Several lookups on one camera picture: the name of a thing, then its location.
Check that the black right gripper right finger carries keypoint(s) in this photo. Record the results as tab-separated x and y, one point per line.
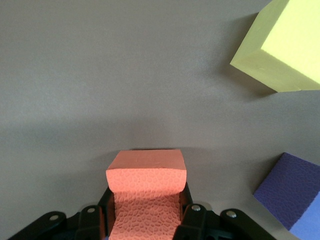
197	222

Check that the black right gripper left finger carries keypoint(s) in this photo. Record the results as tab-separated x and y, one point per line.
87	225

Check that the orange foam cube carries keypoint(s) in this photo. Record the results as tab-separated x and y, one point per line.
146	190

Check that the purple foam cube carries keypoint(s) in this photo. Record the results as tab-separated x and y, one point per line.
290	192

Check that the yellow foam cube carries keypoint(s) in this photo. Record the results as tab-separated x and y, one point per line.
287	50

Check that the brown table mat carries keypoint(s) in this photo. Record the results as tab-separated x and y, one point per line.
100	75

